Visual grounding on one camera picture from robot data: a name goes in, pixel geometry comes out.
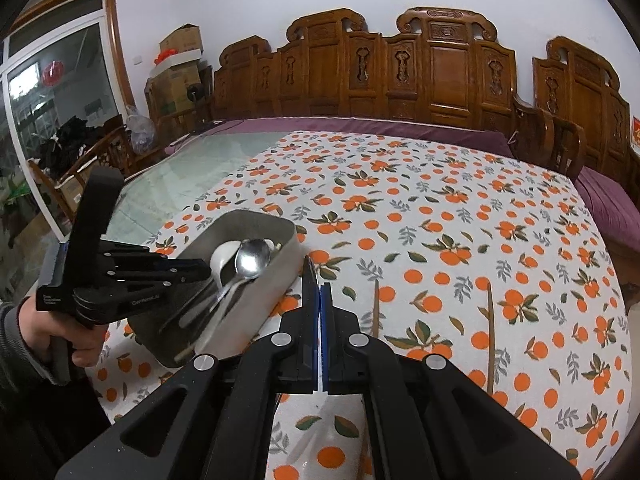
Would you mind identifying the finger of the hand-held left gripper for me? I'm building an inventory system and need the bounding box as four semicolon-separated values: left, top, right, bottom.
106;258;212;289
101;240;169;267

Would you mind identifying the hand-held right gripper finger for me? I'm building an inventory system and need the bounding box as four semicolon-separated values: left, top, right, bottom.
320;283;582;480
54;255;320;480

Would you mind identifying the metal fork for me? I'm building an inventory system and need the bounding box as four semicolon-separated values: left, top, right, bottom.
170;287;221;335

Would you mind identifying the metal tray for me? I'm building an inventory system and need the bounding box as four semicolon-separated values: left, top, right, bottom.
131;208;297;369

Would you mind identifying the metal spoon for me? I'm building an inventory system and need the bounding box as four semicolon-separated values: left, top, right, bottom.
162;238;271;333

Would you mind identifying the person's left forearm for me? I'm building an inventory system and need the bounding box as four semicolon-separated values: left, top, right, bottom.
0;301;72;397

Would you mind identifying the person's left hand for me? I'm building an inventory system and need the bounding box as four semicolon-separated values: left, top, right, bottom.
17;307;107;370

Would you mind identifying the wooden chair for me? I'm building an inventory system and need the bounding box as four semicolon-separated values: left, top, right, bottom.
27;124;138;233

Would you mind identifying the pile of black clothes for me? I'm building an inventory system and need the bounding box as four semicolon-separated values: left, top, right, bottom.
39;116;103;163

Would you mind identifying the clear plastic bag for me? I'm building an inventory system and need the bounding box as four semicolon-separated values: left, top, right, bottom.
124;104;157;157

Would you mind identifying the glass sliding door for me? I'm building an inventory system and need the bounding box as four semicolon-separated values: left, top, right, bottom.
0;0;137;301

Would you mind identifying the large cardboard box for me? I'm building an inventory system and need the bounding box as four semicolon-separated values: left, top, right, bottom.
146;62;213;123

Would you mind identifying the red window ornament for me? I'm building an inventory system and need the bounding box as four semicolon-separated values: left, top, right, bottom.
42;59;67;87

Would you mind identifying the orange print tablecloth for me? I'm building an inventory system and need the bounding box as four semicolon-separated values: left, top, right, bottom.
84;130;632;480

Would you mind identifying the white flat box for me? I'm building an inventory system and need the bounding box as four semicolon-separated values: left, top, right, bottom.
151;51;204;72

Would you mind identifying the brown cardboard box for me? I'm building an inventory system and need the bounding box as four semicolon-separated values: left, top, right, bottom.
159;23;204;57

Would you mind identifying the long carved wooden sofa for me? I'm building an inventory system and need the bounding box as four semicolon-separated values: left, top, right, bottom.
211;7;518;128

